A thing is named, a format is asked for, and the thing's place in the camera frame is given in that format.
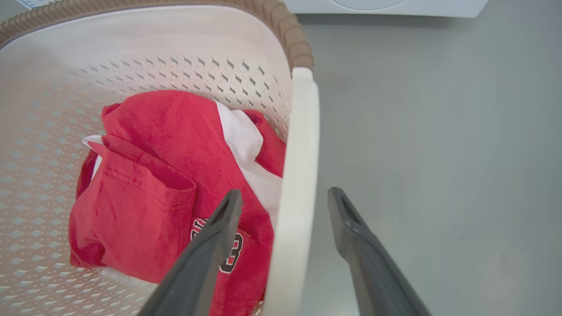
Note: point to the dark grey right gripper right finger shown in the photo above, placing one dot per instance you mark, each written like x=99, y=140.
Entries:
x=373, y=267

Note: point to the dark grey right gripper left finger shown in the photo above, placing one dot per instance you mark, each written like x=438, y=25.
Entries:
x=197, y=267

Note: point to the white perforated laundry basket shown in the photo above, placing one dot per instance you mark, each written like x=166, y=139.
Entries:
x=52, y=131

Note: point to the red shirt with print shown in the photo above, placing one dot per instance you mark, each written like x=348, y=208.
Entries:
x=171, y=184

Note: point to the white garment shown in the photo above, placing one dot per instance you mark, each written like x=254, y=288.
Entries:
x=248, y=149

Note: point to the white washing machine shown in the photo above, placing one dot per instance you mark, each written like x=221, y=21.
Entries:
x=386, y=6

